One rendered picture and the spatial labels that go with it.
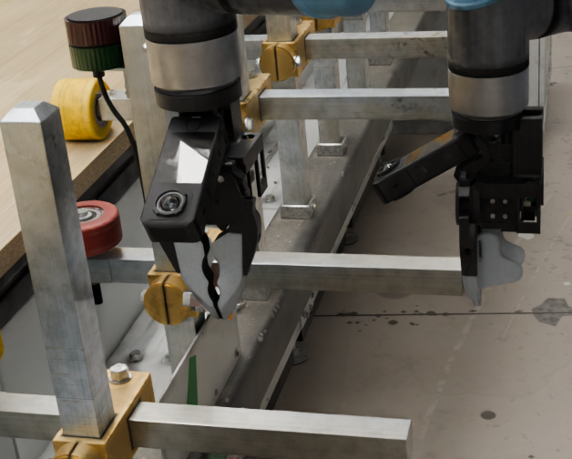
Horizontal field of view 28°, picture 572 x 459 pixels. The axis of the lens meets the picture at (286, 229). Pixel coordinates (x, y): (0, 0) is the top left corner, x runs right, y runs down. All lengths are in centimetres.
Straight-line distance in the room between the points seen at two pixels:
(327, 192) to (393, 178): 65
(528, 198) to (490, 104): 11
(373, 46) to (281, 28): 13
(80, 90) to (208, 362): 42
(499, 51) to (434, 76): 284
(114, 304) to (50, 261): 64
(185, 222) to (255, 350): 53
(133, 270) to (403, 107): 38
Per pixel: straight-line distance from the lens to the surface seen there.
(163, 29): 90
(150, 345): 157
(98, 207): 129
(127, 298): 161
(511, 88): 107
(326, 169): 186
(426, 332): 276
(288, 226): 167
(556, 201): 344
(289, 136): 165
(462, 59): 107
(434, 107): 137
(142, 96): 113
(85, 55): 112
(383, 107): 138
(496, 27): 105
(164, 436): 104
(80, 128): 148
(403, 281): 119
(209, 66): 90
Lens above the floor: 140
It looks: 25 degrees down
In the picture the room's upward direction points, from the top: 6 degrees counter-clockwise
